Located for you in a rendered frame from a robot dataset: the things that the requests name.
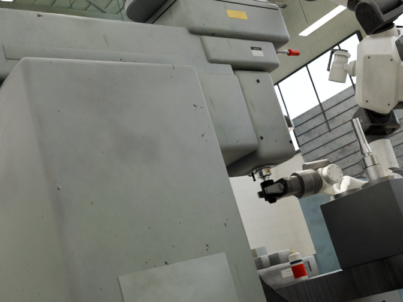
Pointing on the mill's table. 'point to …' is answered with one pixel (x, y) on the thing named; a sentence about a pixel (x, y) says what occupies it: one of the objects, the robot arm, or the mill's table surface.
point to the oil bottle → (297, 266)
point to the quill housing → (262, 124)
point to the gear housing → (240, 53)
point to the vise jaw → (279, 257)
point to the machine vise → (283, 271)
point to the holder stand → (366, 222)
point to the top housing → (225, 19)
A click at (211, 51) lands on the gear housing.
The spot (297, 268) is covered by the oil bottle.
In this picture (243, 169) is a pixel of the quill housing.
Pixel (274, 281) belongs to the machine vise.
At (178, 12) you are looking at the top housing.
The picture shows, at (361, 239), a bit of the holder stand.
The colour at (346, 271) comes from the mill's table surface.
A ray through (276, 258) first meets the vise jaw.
